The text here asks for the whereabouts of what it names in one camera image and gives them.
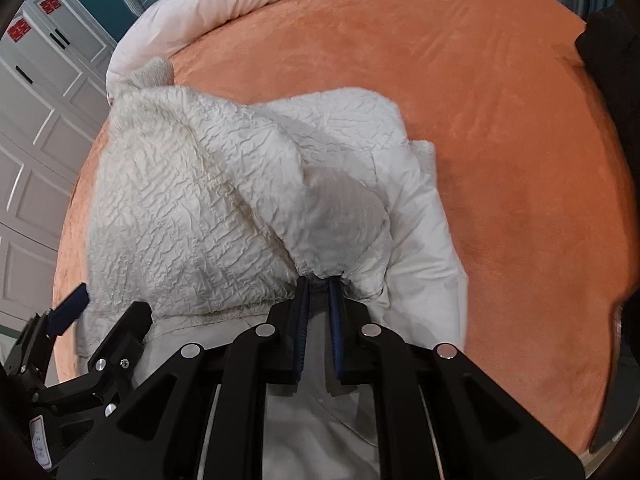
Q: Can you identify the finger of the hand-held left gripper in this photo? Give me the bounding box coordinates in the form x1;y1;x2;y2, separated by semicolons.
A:
88;301;154;397
4;283;91;402

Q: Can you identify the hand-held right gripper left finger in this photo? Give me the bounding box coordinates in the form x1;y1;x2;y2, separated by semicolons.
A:
60;276;312;480

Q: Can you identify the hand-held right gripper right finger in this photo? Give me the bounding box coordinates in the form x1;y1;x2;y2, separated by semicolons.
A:
327;277;586;480

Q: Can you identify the white quilted coat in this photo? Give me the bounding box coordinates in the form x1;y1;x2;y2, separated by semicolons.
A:
75;57;468;480

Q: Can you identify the white wardrobe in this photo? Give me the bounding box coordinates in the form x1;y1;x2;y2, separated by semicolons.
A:
0;0;118;331

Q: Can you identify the orange plush blanket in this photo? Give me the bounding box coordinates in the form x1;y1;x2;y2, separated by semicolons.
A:
52;0;626;461

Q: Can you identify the pink duvet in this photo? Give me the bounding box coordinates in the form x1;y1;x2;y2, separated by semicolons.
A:
107;0;538;91

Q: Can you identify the black jacket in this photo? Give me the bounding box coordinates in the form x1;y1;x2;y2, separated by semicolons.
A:
575;5;640;126

